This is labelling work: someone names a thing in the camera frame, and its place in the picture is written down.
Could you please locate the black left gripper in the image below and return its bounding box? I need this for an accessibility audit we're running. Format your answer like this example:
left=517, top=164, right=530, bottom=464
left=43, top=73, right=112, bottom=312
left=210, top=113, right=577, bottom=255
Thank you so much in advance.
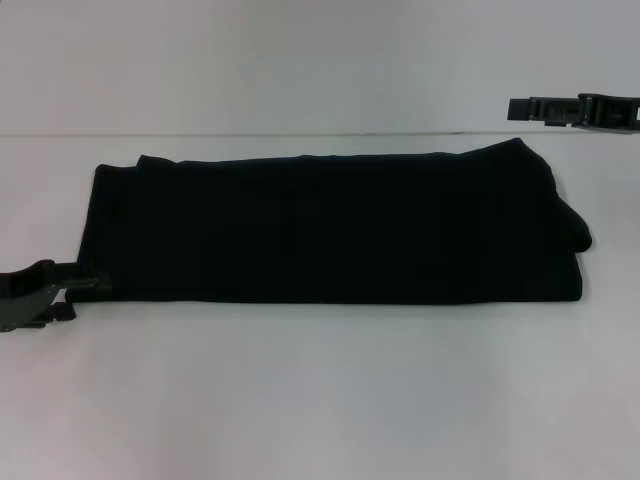
left=0, top=258, right=112, bottom=337

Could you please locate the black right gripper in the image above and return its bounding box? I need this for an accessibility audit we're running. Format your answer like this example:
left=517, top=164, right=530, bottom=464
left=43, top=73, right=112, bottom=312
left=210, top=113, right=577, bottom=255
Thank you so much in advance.
left=507, top=92, right=640, bottom=137

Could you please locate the black shirt with FREE print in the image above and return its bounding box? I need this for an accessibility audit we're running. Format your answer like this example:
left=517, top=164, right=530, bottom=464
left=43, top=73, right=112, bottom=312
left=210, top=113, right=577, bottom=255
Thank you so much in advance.
left=73, top=137, right=595, bottom=307

